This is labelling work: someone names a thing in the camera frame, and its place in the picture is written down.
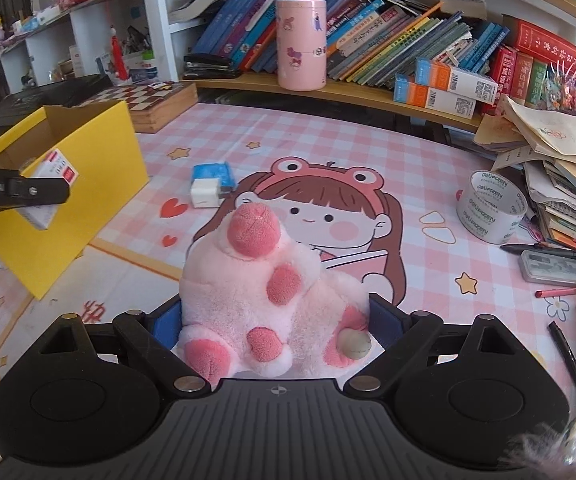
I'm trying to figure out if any small white red box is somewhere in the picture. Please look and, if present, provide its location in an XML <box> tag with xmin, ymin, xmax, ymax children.
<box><xmin>19</xmin><ymin>148</ymin><xmax>79</xmax><ymax>230</ymax></box>

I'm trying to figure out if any pink plush pig toy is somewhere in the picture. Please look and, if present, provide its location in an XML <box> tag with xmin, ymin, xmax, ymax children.
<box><xmin>176</xmin><ymin>203</ymin><xmax>372</xmax><ymax>385</ymax></box>

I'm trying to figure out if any black keyboard piano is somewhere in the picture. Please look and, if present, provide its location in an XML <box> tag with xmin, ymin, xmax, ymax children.
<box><xmin>0</xmin><ymin>75</ymin><xmax>112</xmax><ymax>136</ymax></box>

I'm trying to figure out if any yellow cardboard box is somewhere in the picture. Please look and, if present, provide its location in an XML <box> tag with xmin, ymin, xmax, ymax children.
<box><xmin>0</xmin><ymin>101</ymin><xmax>148</xmax><ymax>298</ymax></box>

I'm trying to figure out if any red pen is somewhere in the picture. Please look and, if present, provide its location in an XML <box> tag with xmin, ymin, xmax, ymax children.
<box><xmin>534</xmin><ymin>287</ymin><xmax>576</xmax><ymax>298</ymax></box>

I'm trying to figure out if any white charger cube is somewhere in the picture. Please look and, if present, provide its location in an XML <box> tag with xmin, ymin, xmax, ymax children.
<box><xmin>190</xmin><ymin>188</ymin><xmax>222</xmax><ymax>209</ymax></box>

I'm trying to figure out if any pink cartoon table mat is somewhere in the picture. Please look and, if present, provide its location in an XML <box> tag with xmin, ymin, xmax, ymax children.
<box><xmin>0</xmin><ymin>104</ymin><xmax>576</xmax><ymax>391</ymax></box>

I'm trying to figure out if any grey pencil case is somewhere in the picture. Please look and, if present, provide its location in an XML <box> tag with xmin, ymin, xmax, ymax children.
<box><xmin>519</xmin><ymin>250</ymin><xmax>576</xmax><ymax>286</ymax></box>

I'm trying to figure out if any blue eraser toy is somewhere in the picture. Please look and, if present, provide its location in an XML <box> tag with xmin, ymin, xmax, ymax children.
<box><xmin>190</xmin><ymin>162</ymin><xmax>238</xmax><ymax>191</ymax></box>

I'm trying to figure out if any wooden chess board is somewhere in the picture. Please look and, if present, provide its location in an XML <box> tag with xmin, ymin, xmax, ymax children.
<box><xmin>84</xmin><ymin>81</ymin><xmax>198</xmax><ymax>133</ymax></box>

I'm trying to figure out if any white shelf unit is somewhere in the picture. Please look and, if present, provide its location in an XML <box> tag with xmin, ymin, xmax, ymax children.
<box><xmin>0</xmin><ymin>0</ymin><xmax>204</xmax><ymax>93</ymax></box>

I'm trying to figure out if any orange white medicine box lower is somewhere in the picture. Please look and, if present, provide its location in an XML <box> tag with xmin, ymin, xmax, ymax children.
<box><xmin>393</xmin><ymin>75</ymin><xmax>476</xmax><ymax>119</ymax></box>

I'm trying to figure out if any orange white medicine box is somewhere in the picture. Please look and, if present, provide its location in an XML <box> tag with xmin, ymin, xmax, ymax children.
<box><xmin>415</xmin><ymin>58</ymin><xmax>498</xmax><ymax>105</ymax></box>
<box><xmin>393</xmin><ymin>75</ymin><xmax>476</xmax><ymax>119</ymax></box>

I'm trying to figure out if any stack of papers and books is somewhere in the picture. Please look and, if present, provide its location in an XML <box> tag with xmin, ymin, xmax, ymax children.
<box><xmin>474</xmin><ymin>96</ymin><xmax>576</xmax><ymax>257</ymax></box>

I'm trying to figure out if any orange white medicine box upper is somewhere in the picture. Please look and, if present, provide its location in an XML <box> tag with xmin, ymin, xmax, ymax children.
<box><xmin>415</xmin><ymin>58</ymin><xmax>498</xmax><ymax>105</ymax></box>

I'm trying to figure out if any row of books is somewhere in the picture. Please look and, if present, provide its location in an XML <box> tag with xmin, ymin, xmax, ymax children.
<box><xmin>189</xmin><ymin>0</ymin><xmax>509</xmax><ymax>88</ymax></box>

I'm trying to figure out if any red dictionary book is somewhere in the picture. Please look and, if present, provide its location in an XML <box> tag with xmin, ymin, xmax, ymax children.
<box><xmin>503</xmin><ymin>14</ymin><xmax>576</xmax><ymax>76</ymax></box>

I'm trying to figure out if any pink cylindrical canister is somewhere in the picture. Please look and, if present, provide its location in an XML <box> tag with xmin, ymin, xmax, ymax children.
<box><xmin>276</xmin><ymin>0</ymin><xmax>327</xmax><ymax>91</ymax></box>

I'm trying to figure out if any grey duct tape roll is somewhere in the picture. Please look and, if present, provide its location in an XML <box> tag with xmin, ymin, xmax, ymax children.
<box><xmin>456</xmin><ymin>171</ymin><xmax>528</xmax><ymax>245</ymax></box>

